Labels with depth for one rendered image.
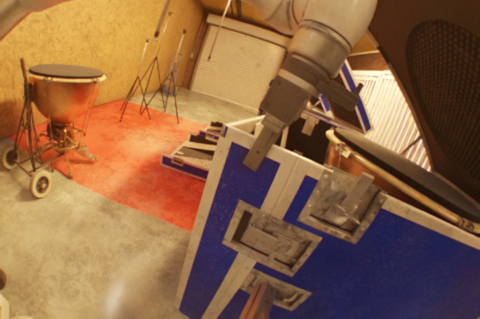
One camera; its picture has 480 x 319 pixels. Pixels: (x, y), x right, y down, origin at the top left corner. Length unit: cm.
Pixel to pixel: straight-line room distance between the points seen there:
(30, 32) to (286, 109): 249
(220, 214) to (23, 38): 241
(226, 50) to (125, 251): 721
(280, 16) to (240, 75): 721
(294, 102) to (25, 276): 134
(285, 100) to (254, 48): 744
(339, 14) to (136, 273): 126
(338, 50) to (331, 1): 7
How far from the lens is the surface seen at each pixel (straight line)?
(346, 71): 187
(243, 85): 761
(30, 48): 256
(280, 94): 26
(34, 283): 127
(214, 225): 45
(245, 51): 766
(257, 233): 42
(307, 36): 30
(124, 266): 123
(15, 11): 61
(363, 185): 33
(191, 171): 198
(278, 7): 41
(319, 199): 37
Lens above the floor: 105
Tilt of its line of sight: 17 degrees down
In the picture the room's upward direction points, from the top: 19 degrees clockwise
